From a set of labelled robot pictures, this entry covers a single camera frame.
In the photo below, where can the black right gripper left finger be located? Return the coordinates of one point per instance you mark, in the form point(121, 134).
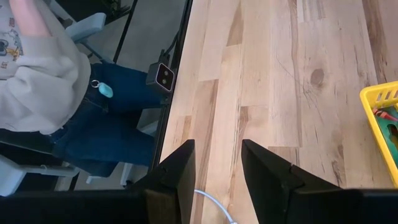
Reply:
point(177, 177)

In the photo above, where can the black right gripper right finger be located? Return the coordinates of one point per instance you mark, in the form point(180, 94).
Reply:
point(270, 186)

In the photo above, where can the yellow plastic basket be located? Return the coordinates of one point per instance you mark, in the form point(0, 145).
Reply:
point(368, 102)

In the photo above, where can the Crayola crayon box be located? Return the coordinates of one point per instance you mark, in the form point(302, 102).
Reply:
point(387, 130)

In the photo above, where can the light blue key fob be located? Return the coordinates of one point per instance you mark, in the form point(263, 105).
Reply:
point(106, 90)

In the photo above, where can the person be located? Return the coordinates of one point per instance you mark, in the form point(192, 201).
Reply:
point(46, 93)

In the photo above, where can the table-level camera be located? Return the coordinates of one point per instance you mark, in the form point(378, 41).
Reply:
point(163, 77)

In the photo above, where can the black metal rig frame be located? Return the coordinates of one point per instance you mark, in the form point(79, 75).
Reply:
point(183, 31)

